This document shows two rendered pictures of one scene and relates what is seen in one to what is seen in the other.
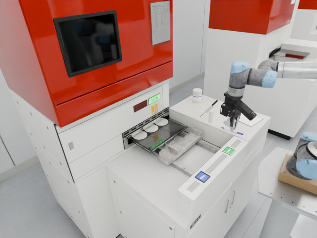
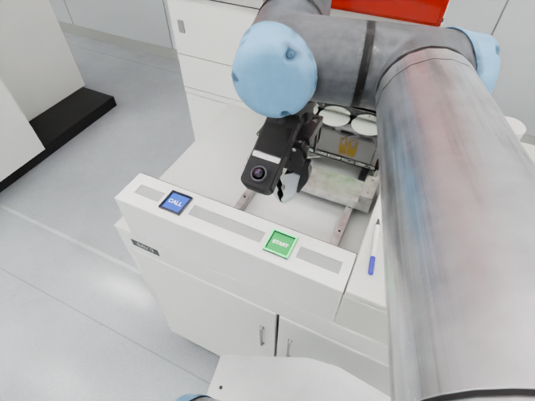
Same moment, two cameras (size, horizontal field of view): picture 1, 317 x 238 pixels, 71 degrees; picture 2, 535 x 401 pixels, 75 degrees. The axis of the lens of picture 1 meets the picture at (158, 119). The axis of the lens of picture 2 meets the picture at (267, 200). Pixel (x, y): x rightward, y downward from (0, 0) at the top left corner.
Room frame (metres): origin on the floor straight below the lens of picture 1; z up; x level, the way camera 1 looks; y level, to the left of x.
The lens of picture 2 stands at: (0.80, -0.76, 1.56)
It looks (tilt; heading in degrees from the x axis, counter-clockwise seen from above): 49 degrees down; 71
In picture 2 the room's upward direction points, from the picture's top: straight up
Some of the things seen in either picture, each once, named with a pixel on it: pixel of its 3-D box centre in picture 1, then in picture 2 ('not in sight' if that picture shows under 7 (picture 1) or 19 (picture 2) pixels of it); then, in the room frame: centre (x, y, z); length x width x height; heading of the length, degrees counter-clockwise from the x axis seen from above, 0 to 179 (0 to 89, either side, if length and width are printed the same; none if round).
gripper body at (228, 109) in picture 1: (232, 104); (291, 125); (0.97, -0.37, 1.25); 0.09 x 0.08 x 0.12; 45
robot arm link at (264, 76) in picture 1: (262, 77); (298, 58); (0.93, -0.47, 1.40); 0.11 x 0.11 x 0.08; 59
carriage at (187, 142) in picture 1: (181, 146); (308, 178); (1.13, -0.14, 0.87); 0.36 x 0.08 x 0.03; 135
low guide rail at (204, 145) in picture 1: (193, 140); (353, 199); (1.23, -0.23, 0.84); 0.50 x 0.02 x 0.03; 45
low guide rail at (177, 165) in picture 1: (167, 160); (265, 170); (1.04, -0.04, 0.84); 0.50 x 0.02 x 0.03; 45
